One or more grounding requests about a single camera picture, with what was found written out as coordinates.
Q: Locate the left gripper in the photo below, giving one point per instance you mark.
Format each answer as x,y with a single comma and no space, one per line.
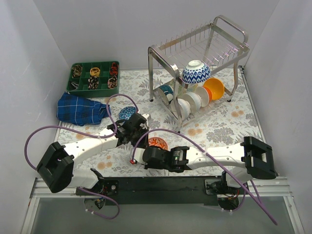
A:
136,121

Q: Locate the red diamond patterned bowl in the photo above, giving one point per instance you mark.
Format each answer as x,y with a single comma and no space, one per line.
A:
127,112

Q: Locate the orange white patterned bowl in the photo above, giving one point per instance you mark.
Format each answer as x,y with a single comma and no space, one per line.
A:
159,142

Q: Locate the blue white patterned bowl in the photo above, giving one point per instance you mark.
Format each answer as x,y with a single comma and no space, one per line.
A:
196,71

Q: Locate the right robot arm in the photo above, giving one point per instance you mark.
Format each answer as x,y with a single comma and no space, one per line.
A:
250,159

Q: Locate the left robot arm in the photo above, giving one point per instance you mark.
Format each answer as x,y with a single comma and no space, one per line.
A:
58,166

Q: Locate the stainless steel dish rack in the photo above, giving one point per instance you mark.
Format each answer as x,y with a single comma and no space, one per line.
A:
220,44

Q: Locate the teal rimmed white bowl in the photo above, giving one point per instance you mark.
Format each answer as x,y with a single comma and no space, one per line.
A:
166,93

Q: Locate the dark floral rolled tie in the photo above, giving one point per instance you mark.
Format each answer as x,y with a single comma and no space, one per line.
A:
93,83

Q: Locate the blue plaid cloth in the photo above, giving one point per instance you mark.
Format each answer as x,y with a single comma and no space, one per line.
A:
80,111

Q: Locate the green compartment tray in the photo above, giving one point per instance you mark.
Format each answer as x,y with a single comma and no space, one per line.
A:
102,90

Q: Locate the white bowl front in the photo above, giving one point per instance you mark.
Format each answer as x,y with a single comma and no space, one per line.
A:
184,108

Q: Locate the orange black rolled tie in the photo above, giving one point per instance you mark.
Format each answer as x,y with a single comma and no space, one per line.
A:
114,69

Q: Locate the orange flower patterned plate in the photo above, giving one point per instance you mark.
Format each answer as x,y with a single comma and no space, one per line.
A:
181,91

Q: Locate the yellow rolled tie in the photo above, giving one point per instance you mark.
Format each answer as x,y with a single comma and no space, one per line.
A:
94,72

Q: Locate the white bowl middle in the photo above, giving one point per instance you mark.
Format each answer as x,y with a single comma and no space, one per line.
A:
194,100

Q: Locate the brown rolled tie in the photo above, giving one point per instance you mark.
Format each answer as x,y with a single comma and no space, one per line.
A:
76,71

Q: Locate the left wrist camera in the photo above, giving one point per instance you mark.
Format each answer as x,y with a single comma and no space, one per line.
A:
147,117

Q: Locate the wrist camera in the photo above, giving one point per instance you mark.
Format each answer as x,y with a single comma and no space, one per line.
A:
147,117
137,156

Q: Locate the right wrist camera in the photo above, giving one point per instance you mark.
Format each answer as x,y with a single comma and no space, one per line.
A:
137,156

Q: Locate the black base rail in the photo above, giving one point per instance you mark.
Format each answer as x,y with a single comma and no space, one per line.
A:
169,197

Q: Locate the aluminium frame rail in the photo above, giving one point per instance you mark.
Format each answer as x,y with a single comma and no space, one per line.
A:
116,185

